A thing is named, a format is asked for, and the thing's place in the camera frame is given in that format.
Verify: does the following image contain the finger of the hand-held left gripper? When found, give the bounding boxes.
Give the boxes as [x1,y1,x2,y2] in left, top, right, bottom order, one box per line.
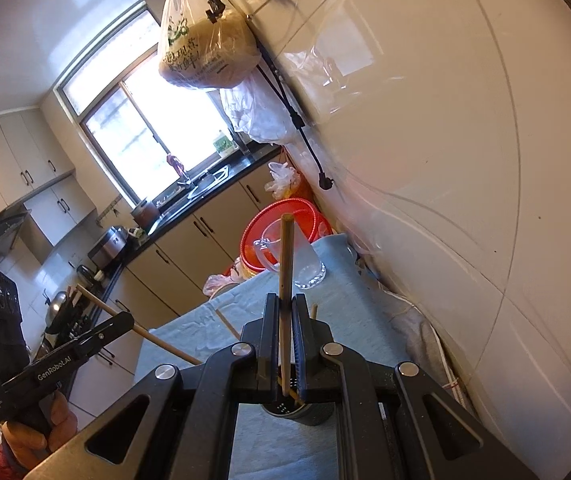
[73,311,135,356]

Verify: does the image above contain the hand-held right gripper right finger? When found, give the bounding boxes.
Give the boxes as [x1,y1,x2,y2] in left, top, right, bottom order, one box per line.
[293,294,539,480]

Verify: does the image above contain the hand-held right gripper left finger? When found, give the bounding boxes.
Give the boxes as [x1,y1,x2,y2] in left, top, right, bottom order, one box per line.
[26,294,282,480]

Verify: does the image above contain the grey chopstick holder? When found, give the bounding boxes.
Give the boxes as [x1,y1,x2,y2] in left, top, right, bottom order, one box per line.
[260,399,336,428]

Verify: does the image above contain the person's left hand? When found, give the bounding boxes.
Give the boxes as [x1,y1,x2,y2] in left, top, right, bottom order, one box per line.
[2,391,79,475]

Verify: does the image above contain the blue tablecloth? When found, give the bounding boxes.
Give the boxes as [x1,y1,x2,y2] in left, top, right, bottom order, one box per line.
[133,232,471,480]

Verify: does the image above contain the steel wok with lid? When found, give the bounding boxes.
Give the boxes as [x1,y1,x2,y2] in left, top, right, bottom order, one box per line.
[43,290,70,331]

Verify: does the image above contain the glass mug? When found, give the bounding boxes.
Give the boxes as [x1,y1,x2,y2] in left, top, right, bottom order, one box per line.
[253,234,327,291]

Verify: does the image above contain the pink plastic bag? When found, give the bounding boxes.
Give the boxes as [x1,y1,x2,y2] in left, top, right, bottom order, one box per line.
[202,260,246,298]

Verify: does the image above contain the steel rice cooker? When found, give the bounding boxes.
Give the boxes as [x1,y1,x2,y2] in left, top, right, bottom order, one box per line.
[88,226,129,268]

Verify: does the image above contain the beige lower cabinets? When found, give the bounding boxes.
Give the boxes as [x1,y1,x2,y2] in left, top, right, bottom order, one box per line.
[68,180,316,431]

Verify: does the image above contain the beige cabinets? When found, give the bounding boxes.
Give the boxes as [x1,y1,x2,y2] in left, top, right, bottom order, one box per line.
[0,107,97,247]
[68,180,316,431]

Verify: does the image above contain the red plastic basin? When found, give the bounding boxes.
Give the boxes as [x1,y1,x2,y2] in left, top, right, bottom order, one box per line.
[240,198,333,273]

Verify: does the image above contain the brown pot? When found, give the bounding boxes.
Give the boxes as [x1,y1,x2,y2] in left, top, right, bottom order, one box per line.
[132,199,160,233]

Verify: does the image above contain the white cloth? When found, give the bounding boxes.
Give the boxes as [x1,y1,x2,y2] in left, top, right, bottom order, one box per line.
[390,300,471,411]

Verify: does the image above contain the black kitchen countertop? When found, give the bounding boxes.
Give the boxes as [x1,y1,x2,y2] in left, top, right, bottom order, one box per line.
[40,152,284,361]

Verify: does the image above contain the white and orange plastic bag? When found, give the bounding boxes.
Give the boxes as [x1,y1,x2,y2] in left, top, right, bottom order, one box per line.
[264,161,311,201]

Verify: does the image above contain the beige upper cabinets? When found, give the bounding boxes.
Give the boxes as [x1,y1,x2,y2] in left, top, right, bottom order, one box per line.
[0,107,97,247]

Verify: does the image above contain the steel sink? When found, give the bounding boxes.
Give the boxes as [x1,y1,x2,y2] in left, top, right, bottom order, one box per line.
[188,162,231,198]

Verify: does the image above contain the steel faucet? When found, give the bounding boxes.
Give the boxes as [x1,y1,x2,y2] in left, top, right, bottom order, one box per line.
[180,167,212,187]

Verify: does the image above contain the green bottle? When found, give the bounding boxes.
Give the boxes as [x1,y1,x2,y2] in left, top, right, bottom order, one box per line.
[213,130,236,157]

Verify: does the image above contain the kitchen window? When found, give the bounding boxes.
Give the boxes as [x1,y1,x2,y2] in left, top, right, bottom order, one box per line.
[56,0,246,206]

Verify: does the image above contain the clear bag of bread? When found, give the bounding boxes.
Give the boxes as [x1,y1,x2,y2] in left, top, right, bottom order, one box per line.
[158,0,262,92]

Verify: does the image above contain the black cable with plug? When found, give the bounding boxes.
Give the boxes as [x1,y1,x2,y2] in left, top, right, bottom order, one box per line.
[253,42,333,191]

